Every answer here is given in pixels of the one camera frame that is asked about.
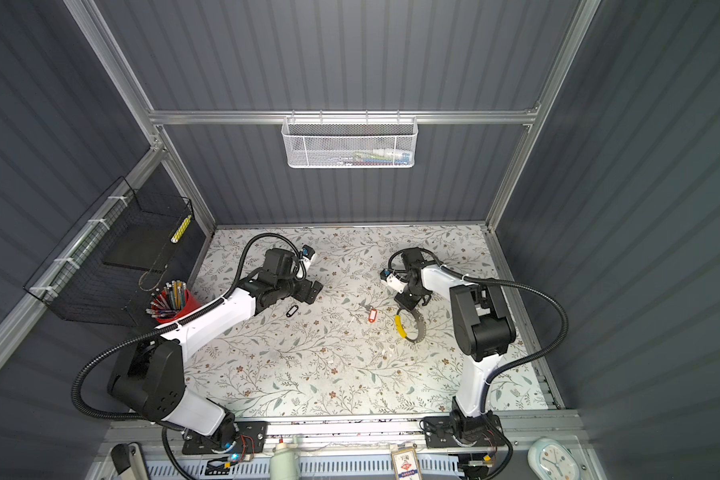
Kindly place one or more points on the black stapler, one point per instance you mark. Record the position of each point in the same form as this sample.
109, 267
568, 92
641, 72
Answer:
128, 462

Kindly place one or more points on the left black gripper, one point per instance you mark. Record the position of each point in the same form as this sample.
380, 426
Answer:
303, 295

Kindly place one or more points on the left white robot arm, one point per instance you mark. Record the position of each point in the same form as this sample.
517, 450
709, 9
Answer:
148, 377

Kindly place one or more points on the red pencil cup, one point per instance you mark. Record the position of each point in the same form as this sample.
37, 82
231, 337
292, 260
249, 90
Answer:
173, 301

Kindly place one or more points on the playing card box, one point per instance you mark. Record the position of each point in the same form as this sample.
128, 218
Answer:
405, 463

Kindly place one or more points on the white wire mesh basket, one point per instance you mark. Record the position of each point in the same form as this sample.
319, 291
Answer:
365, 144

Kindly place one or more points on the yellow marker in basket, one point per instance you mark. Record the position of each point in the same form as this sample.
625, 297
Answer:
181, 229

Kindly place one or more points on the white bottle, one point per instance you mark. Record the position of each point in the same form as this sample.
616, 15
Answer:
284, 462

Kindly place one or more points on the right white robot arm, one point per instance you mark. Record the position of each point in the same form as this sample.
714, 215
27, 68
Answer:
483, 331

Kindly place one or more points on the pale green alarm clock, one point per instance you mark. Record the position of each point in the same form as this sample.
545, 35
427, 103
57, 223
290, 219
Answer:
551, 460

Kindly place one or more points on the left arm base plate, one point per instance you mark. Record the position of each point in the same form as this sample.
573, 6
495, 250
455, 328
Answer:
244, 438

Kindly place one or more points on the black wire basket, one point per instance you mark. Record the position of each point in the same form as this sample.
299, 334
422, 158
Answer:
106, 273

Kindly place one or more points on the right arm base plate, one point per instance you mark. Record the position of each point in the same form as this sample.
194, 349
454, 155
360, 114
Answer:
453, 431

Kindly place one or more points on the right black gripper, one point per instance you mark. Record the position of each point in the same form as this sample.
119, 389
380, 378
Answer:
403, 301

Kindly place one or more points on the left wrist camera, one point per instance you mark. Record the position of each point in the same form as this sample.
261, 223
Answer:
306, 256

